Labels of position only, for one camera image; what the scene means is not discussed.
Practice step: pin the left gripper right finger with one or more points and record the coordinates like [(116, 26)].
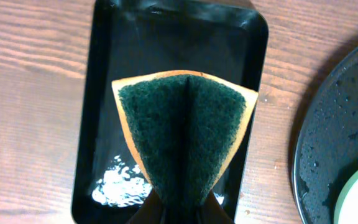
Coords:
[(212, 213)]

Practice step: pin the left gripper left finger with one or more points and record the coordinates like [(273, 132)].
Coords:
[(152, 211)]

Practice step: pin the green yellow sponge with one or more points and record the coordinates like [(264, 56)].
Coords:
[(183, 128)]

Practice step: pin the round black tray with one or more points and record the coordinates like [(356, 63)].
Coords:
[(326, 150)]

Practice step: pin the black rectangular tray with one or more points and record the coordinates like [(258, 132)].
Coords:
[(130, 38)]

